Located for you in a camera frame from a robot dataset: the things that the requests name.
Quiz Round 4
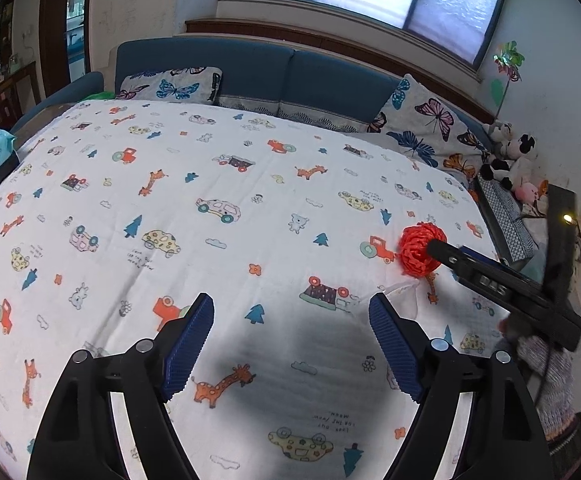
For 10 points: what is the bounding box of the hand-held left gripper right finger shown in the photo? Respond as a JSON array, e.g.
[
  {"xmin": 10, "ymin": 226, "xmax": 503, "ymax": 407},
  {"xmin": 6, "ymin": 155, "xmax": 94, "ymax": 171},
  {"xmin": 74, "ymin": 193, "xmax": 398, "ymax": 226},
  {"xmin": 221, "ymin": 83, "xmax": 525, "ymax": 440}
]
[{"xmin": 367, "ymin": 292, "xmax": 557, "ymax": 480}]

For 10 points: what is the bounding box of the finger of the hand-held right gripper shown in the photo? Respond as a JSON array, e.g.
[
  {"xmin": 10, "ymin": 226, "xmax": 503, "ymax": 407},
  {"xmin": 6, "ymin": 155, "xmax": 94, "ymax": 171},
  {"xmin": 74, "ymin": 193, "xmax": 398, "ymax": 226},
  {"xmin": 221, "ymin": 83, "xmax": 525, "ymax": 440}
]
[
  {"xmin": 459, "ymin": 245, "xmax": 522, "ymax": 282},
  {"xmin": 427, "ymin": 238, "xmax": 477, "ymax": 286}
]

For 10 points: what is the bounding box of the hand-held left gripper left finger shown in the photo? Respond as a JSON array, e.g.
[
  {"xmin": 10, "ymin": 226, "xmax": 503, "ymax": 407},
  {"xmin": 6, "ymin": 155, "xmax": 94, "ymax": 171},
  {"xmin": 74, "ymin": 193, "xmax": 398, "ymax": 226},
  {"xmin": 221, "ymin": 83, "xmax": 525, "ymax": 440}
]
[{"xmin": 26, "ymin": 292, "xmax": 216, "ymax": 480}]

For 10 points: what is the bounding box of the red crinkled ball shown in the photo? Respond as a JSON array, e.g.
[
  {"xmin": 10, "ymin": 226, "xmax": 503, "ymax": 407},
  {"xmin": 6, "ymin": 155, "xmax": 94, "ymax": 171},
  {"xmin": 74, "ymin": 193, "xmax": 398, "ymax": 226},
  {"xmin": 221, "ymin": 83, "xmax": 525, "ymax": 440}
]
[{"xmin": 397, "ymin": 221, "xmax": 448, "ymax": 278}]

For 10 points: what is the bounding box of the person's right forearm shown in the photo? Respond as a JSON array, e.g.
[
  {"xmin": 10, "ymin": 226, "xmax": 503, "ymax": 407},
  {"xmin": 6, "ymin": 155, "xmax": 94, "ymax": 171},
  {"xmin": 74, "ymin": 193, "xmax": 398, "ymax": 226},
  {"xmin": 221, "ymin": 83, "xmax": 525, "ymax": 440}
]
[{"xmin": 540, "ymin": 400, "xmax": 581, "ymax": 476}]

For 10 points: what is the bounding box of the person's right hand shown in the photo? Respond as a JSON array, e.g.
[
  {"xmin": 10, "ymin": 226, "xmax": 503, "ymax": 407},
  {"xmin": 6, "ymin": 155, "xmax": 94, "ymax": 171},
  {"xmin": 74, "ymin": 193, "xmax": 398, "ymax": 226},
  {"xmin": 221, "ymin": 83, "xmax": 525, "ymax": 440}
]
[{"xmin": 497, "ymin": 316, "xmax": 574, "ymax": 411}]

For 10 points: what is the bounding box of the black and white patterned cushion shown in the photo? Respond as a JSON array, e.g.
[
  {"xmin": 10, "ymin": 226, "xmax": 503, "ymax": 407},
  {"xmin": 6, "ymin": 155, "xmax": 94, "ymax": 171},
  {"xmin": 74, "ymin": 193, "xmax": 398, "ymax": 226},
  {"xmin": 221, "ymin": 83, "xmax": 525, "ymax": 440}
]
[{"xmin": 475, "ymin": 175, "xmax": 541, "ymax": 261}]

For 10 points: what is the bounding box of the pink plush toy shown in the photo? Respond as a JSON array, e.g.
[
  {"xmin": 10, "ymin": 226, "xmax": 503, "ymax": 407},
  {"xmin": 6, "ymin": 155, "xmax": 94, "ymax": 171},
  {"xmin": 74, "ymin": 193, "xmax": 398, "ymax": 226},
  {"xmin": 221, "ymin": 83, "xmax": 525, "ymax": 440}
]
[{"xmin": 514, "ymin": 180, "xmax": 548, "ymax": 206}]

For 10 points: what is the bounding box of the black and white cow plush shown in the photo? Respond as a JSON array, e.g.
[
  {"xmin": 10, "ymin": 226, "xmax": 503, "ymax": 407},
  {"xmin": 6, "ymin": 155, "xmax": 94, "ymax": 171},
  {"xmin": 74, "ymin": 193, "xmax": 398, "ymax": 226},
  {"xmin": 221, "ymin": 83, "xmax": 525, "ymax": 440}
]
[{"xmin": 479, "ymin": 132, "xmax": 537, "ymax": 192}]

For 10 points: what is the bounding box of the printed blanket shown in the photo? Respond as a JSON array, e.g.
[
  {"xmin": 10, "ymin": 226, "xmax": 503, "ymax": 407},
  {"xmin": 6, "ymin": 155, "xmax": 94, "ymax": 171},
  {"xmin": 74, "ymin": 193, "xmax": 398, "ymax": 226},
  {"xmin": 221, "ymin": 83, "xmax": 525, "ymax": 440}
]
[{"xmin": 0, "ymin": 99, "xmax": 501, "ymax": 480}]

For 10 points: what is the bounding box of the grey plush toy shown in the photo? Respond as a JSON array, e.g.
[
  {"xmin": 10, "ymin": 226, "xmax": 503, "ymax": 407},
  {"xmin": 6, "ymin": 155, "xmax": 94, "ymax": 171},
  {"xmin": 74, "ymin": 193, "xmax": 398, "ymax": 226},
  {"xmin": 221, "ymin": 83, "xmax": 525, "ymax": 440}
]
[{"xmin": 485, "ymin": 121, "xmax": 515, "ymax": 148}]

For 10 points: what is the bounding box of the large butterfly print pillow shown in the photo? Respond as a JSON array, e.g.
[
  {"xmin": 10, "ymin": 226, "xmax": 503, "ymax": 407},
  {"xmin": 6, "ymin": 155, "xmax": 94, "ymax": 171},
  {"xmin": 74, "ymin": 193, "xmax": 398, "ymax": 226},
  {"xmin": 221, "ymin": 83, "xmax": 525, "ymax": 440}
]
[{"xmin": 367, "ymin": 74, "xmax": 493, "ymax": 181}]

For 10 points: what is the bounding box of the green heart sticker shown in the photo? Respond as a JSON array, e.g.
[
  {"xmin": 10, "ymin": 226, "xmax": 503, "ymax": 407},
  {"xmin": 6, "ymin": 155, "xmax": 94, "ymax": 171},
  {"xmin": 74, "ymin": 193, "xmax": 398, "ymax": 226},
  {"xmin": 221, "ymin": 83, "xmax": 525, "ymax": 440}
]
[{"xmin": 490, "ymin": 79, "xmax": 506, "ymax": 118}]

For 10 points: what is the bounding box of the colourful pinwheel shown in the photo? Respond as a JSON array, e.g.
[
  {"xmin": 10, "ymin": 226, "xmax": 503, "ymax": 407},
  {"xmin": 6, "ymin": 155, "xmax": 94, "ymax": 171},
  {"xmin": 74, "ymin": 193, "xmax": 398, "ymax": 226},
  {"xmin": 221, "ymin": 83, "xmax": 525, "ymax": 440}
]
[{"xmin": 490, "ymin": 42, "xmax": 526, "ymax": 83}]

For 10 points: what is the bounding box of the blue sofa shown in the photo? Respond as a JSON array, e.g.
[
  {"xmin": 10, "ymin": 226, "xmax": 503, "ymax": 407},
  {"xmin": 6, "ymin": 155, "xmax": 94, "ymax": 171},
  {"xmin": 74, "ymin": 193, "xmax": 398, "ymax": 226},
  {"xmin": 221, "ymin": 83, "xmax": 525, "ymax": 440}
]
[{"xmin": 10, "ymin": 39, "xmax": 496, "ymax": 161}]

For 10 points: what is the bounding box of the small butterfly print pillow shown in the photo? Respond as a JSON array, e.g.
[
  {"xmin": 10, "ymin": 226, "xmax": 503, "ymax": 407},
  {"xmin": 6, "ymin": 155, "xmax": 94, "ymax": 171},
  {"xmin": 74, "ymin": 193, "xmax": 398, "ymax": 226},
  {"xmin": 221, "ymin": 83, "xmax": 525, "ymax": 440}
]
[{"xmin": 115, "ymin": 66, "xmax": 222, "ymax": 106}]

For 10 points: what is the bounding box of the dark wooden shelf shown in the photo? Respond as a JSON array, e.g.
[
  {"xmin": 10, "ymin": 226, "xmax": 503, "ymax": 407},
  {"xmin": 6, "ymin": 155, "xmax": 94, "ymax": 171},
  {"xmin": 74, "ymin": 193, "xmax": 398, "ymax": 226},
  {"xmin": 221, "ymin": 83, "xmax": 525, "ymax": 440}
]
[{"xmin": 0, "ymin": 0, "xmax": 38, "ymax": 131}]

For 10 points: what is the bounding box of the black cable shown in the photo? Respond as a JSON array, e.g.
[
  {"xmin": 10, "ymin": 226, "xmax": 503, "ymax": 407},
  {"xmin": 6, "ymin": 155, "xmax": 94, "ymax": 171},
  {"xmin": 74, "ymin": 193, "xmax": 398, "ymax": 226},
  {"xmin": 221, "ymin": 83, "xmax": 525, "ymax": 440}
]
[{"xmin": 535, "ymin": 345, "xmax": 557, "ymax": 401}]

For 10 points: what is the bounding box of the wooden door frame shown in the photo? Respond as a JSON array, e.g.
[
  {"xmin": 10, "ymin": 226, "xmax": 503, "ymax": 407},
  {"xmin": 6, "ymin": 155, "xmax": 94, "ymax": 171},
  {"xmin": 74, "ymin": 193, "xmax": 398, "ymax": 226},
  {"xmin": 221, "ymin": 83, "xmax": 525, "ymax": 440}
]
[{"xmin": 39, "ymin": 0, "xmax": 95, "ymax": 98}]

